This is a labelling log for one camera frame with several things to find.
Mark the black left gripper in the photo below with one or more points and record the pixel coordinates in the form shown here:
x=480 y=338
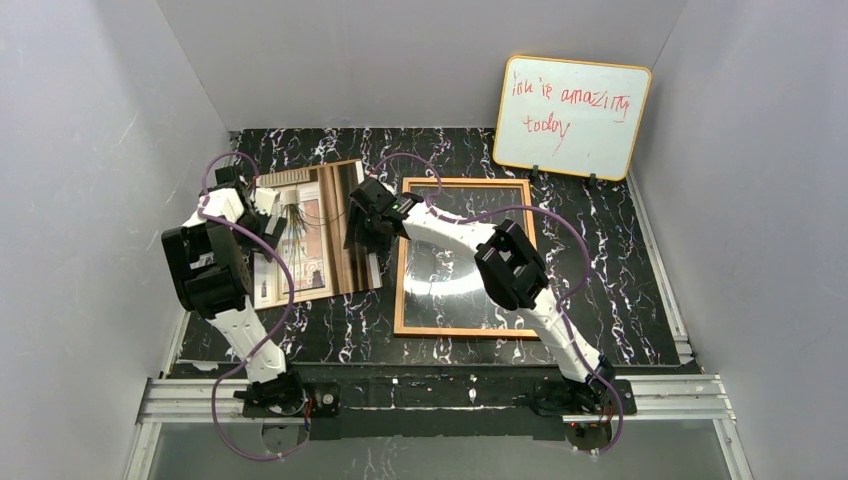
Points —
x=266 y=225

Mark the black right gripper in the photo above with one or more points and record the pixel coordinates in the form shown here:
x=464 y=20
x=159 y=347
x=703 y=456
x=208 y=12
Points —
x=361 y=225

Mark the orange wooden picture frame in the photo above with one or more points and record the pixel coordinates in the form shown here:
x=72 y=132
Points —
x=464 y=330

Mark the printed photo sheet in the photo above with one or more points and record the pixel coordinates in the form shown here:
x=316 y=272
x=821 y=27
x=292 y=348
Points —
x=316 y=205

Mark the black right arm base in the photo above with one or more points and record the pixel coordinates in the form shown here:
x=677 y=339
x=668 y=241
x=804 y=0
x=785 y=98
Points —
x=568 y=398

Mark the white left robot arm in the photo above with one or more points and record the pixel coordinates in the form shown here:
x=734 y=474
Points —
x=211 y=276

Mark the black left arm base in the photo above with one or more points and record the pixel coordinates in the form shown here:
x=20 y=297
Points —
x=311 y=400

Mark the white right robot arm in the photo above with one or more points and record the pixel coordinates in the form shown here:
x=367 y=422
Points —
x=513 y=273

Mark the yellow-framed whiteboard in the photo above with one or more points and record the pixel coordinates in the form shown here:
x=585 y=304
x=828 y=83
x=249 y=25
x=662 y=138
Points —
x=570 y=117

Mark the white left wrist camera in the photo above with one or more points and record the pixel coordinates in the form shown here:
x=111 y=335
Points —
x=266 y=201

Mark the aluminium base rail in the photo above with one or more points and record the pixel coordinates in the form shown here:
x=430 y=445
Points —
x=436 y=402

